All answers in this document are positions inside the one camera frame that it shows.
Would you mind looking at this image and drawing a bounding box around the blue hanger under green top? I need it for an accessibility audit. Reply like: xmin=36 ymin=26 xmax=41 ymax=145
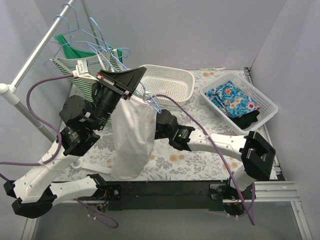
xmin=55 ymin=2 xmax=109 ymax=50

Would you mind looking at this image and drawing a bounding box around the green striped tank top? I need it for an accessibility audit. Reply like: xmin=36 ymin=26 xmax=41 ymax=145
xmin=51 ymin=51 xmax=127 ymax=102

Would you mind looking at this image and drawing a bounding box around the floral table mat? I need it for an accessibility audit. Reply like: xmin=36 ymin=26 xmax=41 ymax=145
xmin=47 ymin=68 xmax=279 ymax=182

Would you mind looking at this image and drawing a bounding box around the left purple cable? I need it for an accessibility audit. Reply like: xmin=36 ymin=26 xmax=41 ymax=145
xmin=0 ymin=74 xmax=119 ymax=229

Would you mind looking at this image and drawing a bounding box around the white perforated basket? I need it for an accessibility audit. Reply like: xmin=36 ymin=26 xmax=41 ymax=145
xmin=134 ymin=64 xmax=195 ymax=106

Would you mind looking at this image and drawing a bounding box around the white tank top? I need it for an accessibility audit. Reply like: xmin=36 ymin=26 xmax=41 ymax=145
xmin=110 ymin=90 xmax=157 ymax=180

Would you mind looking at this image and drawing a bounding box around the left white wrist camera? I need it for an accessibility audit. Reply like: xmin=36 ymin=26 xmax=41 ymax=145
xmin=72 ymin=59 xmax=98 ymax=84

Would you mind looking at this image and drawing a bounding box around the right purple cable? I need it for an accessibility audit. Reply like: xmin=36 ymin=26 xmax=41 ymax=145
xmin=154 ymin=93 xmax=257 ymax=226

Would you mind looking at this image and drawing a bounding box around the purple cable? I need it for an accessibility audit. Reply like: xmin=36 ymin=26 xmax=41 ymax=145
xmin=0 ymin=74 xmax=119 ymax=229
xmin=154 ymin=93 xmax=257 ymax=226

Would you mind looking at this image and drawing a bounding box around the blue floral cloth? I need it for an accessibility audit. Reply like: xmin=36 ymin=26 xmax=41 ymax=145
xmin=204 ymin=80 xmax=261 ymax=118

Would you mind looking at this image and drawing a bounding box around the solid green tank top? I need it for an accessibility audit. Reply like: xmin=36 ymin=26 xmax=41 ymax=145
xmin=54 ymin=34 xmax=127 ymax=64

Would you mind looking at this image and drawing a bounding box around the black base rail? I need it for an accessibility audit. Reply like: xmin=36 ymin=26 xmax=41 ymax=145
xmin=77 ymin=179 xmax=258 ymax=213

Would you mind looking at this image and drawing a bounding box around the black cloth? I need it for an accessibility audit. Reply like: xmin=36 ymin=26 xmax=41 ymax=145
xmin=231 ymin=110 xmax=260 ymax=130

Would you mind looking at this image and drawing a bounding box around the silver clothes rack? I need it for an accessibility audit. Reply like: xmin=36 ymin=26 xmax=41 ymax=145
xmin=0 ymin=0 xmax=70 ymax=154

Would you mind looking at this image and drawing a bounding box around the light blue wire hanger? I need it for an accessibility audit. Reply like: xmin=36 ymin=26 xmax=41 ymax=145
xmin=86 ymin=16 xmax=163 ymax=114

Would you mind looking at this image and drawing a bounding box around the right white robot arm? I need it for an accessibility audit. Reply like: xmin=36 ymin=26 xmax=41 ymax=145
xmin=155 ymin=110 xmax=276 ymax=199

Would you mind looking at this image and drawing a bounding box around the blue hanger under striped top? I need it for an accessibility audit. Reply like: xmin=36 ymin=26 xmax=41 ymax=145
xmin=43 ymin=45 xmax=132 ymax=76

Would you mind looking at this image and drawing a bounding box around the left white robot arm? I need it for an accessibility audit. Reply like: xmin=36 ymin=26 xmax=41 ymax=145
xmin=3 ymin=66 xmax=147 ymax=219

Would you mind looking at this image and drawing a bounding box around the white lattice basket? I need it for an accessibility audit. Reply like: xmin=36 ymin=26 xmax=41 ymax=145
xmin=200 ymin=72 xmax=279 ymax=135

